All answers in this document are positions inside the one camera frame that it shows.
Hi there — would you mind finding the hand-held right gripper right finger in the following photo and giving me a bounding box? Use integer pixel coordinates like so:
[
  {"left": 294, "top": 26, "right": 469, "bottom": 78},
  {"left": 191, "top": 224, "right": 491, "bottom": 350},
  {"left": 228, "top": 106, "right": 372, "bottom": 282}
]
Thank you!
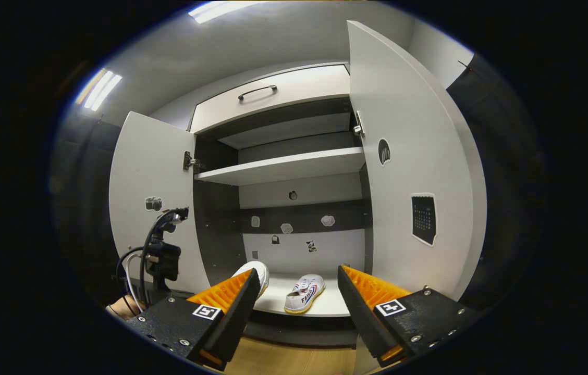
[{"left": 337, "top": 265, "right": 482, "bottom": 368}]

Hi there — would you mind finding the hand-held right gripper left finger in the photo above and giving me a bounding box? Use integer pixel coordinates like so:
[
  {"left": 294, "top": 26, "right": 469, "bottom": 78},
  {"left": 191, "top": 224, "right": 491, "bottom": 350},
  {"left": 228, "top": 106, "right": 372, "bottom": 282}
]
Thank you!
[{"left": 126, "top": 268, "right": 262, "bottom": 371}]

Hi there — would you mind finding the white canvas shoe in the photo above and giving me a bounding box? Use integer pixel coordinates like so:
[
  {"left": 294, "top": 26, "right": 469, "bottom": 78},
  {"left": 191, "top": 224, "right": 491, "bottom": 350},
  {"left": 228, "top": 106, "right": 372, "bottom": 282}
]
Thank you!
[
  {"left": 231, "top": 260, "right": 270, "bottom": 303},
  {"left": 284, "top": 274, "right": 326, "bottom": 314}
]

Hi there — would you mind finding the white cabinet door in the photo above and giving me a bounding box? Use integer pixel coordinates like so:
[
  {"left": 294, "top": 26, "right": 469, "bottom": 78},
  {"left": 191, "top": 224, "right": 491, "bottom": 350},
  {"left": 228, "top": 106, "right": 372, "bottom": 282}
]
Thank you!
[
  {"left": 347, "top": 20, "right": 487, "bottom": 374},
  {"left": 109, "top": 111, "right": 211, "bottom": 308}
]

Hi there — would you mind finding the white cabinet shelf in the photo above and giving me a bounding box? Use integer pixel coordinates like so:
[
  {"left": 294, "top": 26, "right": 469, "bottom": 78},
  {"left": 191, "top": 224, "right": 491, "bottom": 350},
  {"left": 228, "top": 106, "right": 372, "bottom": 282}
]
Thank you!
[{"left": 194, "top": 147, "right": 366, "bottom": 186}]

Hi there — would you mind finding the white cabinet drawer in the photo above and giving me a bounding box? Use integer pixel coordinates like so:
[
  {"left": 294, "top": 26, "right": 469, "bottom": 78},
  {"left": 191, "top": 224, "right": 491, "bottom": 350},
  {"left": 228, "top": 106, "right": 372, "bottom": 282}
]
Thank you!
[{"left": 190, "top": 64, "right": 352, "bottom": 135}]

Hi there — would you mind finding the ceiling light panel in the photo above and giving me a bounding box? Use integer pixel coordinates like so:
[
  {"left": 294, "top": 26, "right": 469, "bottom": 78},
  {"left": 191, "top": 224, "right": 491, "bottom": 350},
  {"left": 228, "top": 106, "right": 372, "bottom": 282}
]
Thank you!
[
  {"left": 188, "top": 0, "right": 263, "bottom": 24},
  {"left": 76, "top": 69, "right": 124, "bottom": 111}
]

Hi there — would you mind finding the black backdrop cloth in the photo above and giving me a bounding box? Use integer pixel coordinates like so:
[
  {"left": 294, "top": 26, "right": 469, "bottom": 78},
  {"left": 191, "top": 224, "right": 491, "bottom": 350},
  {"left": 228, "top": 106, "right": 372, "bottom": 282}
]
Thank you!
[{"left": 52, "top": 52, "right": 550, "bottom": 313}]

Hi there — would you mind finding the black drawer handle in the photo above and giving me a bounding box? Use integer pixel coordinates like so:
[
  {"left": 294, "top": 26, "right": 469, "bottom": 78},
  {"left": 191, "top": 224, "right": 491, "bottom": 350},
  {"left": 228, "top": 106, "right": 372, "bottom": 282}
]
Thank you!
[{"left": 238, "top": 85, "right": 278, "bottom": 101}]

